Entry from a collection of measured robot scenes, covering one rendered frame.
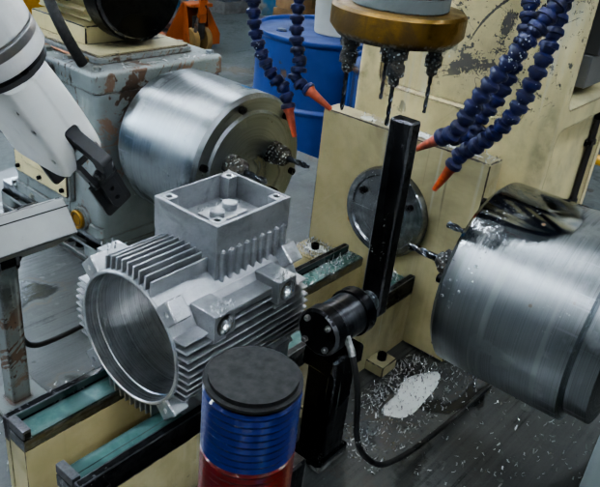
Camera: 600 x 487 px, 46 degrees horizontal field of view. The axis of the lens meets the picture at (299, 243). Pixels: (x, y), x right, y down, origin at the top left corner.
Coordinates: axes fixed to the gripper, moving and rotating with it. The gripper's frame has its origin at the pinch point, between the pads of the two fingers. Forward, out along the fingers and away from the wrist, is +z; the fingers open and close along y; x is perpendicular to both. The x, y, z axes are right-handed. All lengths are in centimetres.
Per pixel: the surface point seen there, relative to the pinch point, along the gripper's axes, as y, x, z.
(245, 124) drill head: -15.0, 30.7, 24.2
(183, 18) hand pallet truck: -405, 270, 264
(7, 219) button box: -14.9, -6.1, 7.7
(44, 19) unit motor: -62, 30, 16
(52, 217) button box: -14.0, -1.9, 11.4
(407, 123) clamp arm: 19.9, 27.2, 7.4
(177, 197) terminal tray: 2.7, 6.7, 7.7
